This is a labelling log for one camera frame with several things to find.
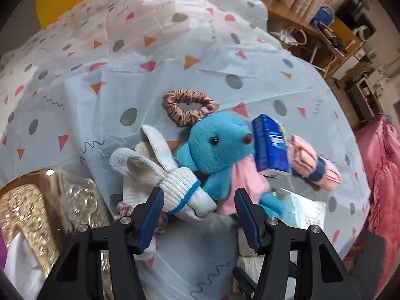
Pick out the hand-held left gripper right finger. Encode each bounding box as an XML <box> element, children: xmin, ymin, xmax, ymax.
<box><xmin>233</xmin><ymin>188</ymin><xmax>363</xmax><ymax>300</ymax></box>

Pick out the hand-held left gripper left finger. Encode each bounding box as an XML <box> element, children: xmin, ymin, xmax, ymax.
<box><xmin>37</xmin><ymin>187</ymin><xmax>165</xmax><ymax>300</ymax></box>

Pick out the white knit glove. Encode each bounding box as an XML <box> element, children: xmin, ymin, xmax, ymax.
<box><xmin>121</xmin><ymin>142</ymin><xmax>157</xmax><ymax>261</ymax></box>
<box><xmin>109</xmin><ymin>125</ymin><xmax>218</xmax><ymax>219</ymax></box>

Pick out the white wet wipes packet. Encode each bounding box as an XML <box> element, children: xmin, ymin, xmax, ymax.
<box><xmin>236</xmin><ymin>190</ymin><xmax>326</xmax><ymax>268</ymax></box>

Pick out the blue plush toy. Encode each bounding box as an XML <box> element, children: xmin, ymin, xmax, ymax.
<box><xmin>173</xmin><ymin>111</ymin><xmax>286</xmax><ymax>218</ymax></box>

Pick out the dusty pink satin scrunchie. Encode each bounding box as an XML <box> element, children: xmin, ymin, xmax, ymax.
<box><xmin>162</xmin><ymin>89</ymin><xmax>218</xmax><ymax>128</ymax></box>

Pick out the small pink white scrunchie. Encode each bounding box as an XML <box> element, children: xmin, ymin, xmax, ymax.
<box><xmin>116</xmin><ymin>201</ymin><xmax>168</xmax><ymax>236</ymax></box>

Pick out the blue tissue pack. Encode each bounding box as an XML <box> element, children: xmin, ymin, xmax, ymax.
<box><xmin>251</xmin><ymin>113</ymin><xmax>293</xmax><ymax>180</ymax></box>

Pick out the rolled pink towel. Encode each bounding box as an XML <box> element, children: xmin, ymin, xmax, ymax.
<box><xmin>287</xmin><ymin>134</ymin><xmax>342</xmax><ymax>191</ymax></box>

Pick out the pink blanket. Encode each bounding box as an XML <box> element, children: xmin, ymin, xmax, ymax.
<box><xmin>354</xmin><ymin>114</ymin><xmax>400</xmax><ymax>276</ymax></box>

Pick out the grey storage box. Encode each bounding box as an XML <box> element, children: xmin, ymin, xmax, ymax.
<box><xmin>347</xmin><ymin>78</ymin><xmax>385</xmax><ymax>122</ymax></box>

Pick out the printed plastic tablecloth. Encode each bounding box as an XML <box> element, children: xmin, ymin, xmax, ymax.
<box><xmin>0</xmin><ymin>0</ymin><xmax>372</xmax><ymax>300</ymax></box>

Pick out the wooden desk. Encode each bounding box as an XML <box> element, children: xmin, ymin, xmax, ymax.
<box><xmin>212</xmin><ymin>0</ymin><xmax>372</xmax><ymax>69</ymax></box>

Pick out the blue bag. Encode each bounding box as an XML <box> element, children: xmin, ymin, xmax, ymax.
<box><xmin>312</xmin><ymin>4</ymin><xmax>336</xmax><ymax>26</ymax></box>

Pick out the black monitor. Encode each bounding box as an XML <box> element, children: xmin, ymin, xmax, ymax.
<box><xmin>336</xmin><ymin>0</ymin><xmax>376</xmax><ymax>35</ymax></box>

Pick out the white cable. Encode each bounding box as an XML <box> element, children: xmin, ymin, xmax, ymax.
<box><xmin>279</xmin><ymin>26</ymin><xmax>308</xmax><ymax>49</ymax></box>

